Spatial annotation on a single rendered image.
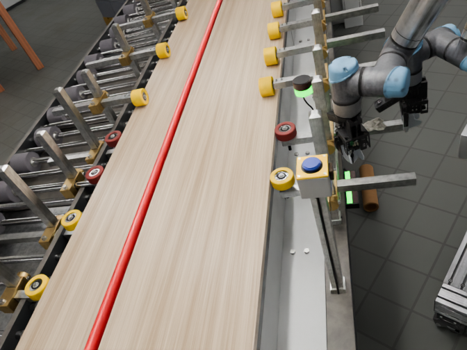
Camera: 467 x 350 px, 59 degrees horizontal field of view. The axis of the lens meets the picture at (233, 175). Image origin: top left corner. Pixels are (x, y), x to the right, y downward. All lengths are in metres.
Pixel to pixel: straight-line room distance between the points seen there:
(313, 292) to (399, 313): 0.72
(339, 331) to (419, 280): 0.95
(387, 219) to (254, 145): 1.07
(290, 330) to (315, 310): 0.10
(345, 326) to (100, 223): 0.88
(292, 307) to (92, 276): 0.65
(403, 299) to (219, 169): 1.09
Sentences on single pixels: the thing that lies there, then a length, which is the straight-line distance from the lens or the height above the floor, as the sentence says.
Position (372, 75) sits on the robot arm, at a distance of 1.09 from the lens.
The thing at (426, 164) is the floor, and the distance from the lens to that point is 2.65.
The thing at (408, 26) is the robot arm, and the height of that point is 1.33.
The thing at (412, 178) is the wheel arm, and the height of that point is 0.84.
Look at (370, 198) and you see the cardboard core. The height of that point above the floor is 0.08.
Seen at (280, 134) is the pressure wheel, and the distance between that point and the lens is 1.54.
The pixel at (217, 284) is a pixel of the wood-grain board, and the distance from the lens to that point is 1.19.
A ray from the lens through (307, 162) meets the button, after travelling 0.92.
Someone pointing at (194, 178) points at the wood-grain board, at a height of 0.90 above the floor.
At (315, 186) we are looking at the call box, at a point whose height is 1.19.
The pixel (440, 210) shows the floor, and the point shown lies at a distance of 2.42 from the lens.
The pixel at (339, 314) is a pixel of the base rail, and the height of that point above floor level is 0.70.
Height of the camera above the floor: 1.86
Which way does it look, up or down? 41 degrees down
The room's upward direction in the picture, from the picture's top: 22 degrees counter-clockwise
